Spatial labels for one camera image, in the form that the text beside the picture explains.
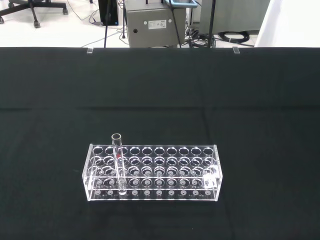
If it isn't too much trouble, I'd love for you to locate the black bench cloth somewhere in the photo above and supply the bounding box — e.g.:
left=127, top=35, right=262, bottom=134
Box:
left=0, top=46, right=320, bottom=240

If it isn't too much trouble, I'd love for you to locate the coiled black cable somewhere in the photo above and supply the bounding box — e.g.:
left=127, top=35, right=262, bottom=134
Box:
left=216, top=30, right=251, bottom=47

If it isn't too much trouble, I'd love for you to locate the black tripod leg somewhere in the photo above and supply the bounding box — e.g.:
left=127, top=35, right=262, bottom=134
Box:
left=103, top=0, right=113, bottom=48

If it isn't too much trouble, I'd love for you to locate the blue tray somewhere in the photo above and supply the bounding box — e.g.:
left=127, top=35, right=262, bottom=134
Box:
left=166, top=0, right=198, bottom=8

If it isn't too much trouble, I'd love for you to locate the clear plastic test tube rack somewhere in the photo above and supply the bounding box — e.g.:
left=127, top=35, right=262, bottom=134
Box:
left=81, top=143, right=223, bottom=203

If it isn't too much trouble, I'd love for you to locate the black office chair base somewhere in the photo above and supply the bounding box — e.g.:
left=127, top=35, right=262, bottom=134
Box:
left=0, top=0, right=69, bottom=29

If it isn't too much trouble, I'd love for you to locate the black computer tower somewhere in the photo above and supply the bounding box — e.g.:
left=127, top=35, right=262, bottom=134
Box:
left=97, top=0, right=119, bottom=27

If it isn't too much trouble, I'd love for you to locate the white board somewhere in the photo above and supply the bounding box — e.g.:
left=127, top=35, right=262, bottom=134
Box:
left=254, top=0, right=320, bottom=48

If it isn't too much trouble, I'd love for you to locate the grey metal cabinet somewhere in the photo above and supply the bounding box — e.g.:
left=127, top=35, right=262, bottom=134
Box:
left=125, top=0, right=187, bottom=48

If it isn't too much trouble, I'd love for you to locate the black stand pole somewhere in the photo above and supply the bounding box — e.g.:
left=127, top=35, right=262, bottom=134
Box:
left=208, top=0, right=217, bottom=48

